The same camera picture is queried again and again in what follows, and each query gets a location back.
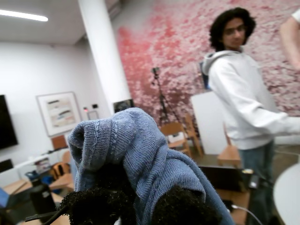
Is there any white standing board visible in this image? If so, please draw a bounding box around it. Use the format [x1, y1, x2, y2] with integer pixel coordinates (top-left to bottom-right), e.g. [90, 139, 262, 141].
[190, 90, 234, 156]

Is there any black water bottle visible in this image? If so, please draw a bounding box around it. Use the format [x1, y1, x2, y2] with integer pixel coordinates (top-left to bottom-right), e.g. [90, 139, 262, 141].
[25, 172, 57, 224]

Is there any black zip tie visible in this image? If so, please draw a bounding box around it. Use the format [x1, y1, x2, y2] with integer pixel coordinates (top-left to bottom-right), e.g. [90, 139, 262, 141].
[24, 206, 68, 223]

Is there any camera tripod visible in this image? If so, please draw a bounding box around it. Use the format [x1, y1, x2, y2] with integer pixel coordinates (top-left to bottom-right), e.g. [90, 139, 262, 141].
[150, 67, 186, 128]

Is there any white cable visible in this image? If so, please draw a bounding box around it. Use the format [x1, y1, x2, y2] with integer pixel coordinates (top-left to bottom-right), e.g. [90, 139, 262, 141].
[231, 203, 260, 225]

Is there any framed abstract picture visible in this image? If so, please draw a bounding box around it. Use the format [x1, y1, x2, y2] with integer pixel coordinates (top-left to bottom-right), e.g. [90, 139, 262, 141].
[35, 91, 83, 138]

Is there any brown cardboard box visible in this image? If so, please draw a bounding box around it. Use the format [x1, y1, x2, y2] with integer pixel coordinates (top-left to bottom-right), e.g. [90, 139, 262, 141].
[51, 135, 69, 151]

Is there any man in white hoodie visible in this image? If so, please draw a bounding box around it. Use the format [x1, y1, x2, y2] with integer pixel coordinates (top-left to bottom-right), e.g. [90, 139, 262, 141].
[201, 7, 300, 225]

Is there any black wall television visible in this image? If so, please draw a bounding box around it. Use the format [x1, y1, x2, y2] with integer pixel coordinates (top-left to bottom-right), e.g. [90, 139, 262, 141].
[0, 94, 19, 150]

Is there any dark laptop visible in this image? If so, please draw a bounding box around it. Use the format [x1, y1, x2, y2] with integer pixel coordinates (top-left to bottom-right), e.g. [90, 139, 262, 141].
[198, 165, 250, 193]

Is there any blue printed T-shirt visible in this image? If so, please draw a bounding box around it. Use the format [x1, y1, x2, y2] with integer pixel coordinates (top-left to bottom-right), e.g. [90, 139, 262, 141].
[67, 107, 235, 225]

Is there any dark framed screen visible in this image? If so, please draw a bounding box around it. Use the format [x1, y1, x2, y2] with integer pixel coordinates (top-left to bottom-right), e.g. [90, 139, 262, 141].
[113, 98, 135, 113]

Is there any bare forearm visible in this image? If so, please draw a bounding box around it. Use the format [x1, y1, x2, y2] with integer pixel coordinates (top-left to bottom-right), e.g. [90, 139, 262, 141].
[280, 8, 300, 71]

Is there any ceiling air vent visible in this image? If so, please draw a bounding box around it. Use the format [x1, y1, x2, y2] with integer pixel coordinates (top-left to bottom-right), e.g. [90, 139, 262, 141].
[105, 0, 122, 20]

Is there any white round table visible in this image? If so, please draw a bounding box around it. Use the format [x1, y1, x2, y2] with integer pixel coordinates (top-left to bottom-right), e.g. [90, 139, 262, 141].
[273, 163, 300, 225]

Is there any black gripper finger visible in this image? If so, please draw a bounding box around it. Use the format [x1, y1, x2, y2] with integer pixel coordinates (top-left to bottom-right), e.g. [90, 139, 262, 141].
[151, 186, 223, 225]
[56, 164, 141, 225]

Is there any ceiling light strip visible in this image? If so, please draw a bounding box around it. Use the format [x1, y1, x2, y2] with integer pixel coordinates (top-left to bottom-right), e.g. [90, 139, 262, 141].
[0, 8, 49, 22]

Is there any wooden chair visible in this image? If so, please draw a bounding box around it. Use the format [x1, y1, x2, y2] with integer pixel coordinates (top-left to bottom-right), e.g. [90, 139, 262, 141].
[160, 121, 192, 158]
[50, 151, 71, 181]
[217, 121, 242, 167]
[184, 113, 204, 157]

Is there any white low shelf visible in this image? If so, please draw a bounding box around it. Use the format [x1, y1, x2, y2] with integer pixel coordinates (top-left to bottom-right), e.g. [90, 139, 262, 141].
[0, 153, 53, 181]

